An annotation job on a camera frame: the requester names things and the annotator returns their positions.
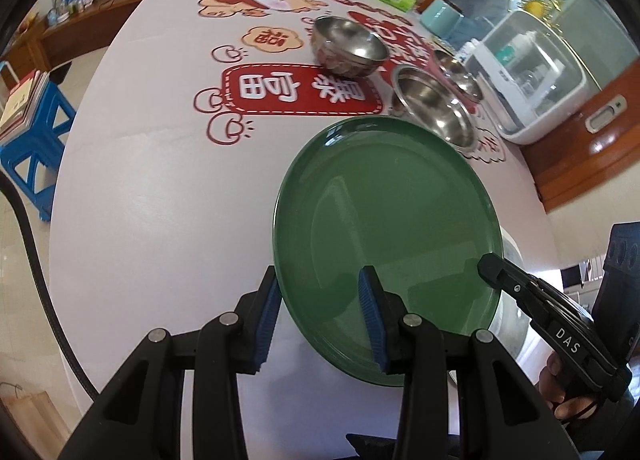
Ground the silver door handle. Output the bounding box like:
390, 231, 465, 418
585, 95, 628, 133

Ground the stack of books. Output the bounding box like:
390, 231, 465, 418
0, 69, 51, 143

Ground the white dish sterilizer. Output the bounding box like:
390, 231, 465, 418
457, 7, 591, 146

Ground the pink steel bowl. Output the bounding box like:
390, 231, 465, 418
432, 49, 485, 103

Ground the large white plate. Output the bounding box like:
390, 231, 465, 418
447, 227, 526, 386

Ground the green plate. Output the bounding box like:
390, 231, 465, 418
272, 115, 505, 388

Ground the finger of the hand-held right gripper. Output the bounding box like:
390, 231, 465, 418
477, 252, 546, 313

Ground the person's right hand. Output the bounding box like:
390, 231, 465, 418
537, 350, 608, 421

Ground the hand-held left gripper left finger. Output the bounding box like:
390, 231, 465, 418
57, 265, 283, 460

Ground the teal canister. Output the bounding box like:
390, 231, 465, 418
419, 0, 463, 38

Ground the wide-rim steel bowl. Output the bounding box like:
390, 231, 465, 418
390, 65, 478, 151

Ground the black cable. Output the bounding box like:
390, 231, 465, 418
0, 175, 101, 403

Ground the wooden sliding door frame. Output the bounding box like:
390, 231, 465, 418
520, 60, 640, 213

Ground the brown paper bag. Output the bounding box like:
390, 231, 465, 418
0, 390, 71, 460

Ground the blue plastic stool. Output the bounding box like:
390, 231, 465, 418
0, 82, 77, 223

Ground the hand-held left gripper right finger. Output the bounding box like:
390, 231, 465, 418
357, 265, 566, 460

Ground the small steel bowl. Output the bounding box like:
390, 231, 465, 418
310, 15, 391, 78

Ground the wooden television cabinet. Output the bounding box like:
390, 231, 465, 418
0, 0, 166, 73

